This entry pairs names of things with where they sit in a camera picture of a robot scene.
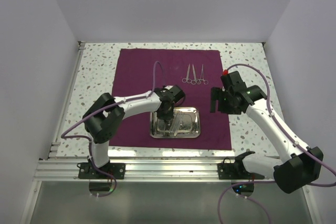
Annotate steel instrument tray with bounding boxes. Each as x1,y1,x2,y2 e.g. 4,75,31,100
150,107,201,139

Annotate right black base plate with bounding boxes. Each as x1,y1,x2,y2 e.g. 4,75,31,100
217,157,265,181

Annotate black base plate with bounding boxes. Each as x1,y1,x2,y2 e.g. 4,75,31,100
77,162,126,179
217,157,265,181

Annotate purple cloth wrap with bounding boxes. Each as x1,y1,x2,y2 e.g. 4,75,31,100
110,49,232,151

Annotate steel scissors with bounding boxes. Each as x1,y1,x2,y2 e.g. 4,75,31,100
182,65,192,84
191,65,201,85

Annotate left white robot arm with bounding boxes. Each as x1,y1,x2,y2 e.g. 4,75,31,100
82,85,185,178

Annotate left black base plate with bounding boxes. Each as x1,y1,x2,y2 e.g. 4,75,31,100
77,162,126,179

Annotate steel forceps in tray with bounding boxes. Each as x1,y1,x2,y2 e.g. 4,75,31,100
164,119,173,133

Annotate steel tweezers in tray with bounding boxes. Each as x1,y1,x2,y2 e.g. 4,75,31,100
170,112,183,135

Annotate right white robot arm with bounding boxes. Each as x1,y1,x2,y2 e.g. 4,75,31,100
211,70,323,194

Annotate aluminium rail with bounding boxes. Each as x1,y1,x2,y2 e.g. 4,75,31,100
38,41,86,161
33,157,270,182

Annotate steel hemostat clamp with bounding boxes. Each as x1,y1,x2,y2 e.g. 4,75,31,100
198,65,208,85

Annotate aluminium left rail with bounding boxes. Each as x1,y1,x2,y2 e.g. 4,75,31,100
38,41,86,161

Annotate aluminium front rail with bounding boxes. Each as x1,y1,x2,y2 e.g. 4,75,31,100
33,157,270,182

